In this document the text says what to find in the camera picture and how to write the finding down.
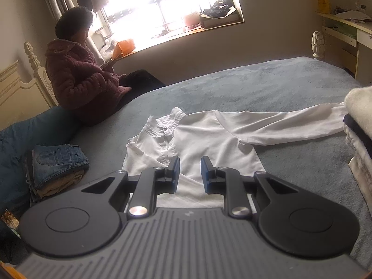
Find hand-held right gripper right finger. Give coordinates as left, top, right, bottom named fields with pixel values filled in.
left=201, top=155, right=300, bottom=219

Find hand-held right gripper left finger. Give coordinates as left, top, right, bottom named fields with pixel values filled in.
left=81, top=155, right=181, bottom=219

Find white shirt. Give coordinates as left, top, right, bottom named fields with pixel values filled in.
left=122, top=102, right=349, bottom=210

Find grey blanket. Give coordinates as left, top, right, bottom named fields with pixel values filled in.
left=58, top=56, right=372, bottom=271

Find folded beige pants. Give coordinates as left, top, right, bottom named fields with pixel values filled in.
left=36, top=171, right=86, bottom=198

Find folded blue jeans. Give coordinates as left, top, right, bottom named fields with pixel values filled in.
left=32, top=144, right=90, bottom=191

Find orange bag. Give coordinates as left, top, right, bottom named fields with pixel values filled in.
left=112, top=39, right=136, bottom=60

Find teal duvet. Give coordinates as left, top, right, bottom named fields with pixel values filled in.
left=0, top=106, right=82, bottom=227

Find folded white cloth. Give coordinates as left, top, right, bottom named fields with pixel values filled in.
left=348, top=157, right=372, bottom=210

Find pink container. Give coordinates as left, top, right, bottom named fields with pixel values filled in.
left=183, top=12, right=202, bottom=30

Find cardboard box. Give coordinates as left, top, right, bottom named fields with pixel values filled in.
left=199, top=6, right=244, bottom=29

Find folded black garment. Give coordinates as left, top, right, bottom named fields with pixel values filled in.
left=343, top=113, right=372, bottom=143

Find dark crumpled bag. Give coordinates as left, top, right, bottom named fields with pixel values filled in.
left=201, top=0, right=236, bottom=18

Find folded cream fleece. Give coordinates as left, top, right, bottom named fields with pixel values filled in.
left=344, top=86, right=372, bottom=133

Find black smartphone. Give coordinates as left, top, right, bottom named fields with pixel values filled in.
left=0, top=209, right=20, bottom=230

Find window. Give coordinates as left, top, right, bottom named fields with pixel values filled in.
left=93, top=0, right=245, bottom=54

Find cream bedpost finial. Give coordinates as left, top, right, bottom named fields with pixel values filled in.
left=311, top=30, right=325, bottom=60

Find cream carved headboard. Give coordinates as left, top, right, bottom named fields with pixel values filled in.
left=0, top=41, right=59, bottom=131

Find cream desk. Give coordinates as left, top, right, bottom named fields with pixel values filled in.
left=316, top=12, right=372, bottom=85

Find pile of papers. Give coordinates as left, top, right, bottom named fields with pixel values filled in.
left=333, top=6, right=372, bottom=23

